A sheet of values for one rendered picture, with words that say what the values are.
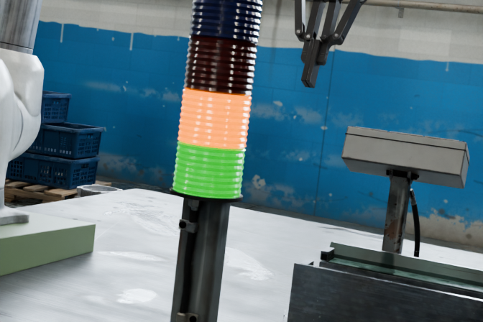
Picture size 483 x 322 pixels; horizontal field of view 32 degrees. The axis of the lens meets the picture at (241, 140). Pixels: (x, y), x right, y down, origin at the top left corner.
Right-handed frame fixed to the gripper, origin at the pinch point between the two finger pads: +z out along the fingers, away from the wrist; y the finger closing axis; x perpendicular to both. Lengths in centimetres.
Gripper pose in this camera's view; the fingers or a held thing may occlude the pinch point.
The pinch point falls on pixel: (312, 63)
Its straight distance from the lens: 130.1
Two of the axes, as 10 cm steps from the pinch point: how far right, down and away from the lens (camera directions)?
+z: -2.4, 9.4, -2.5
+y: 9.2, 1.4, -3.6
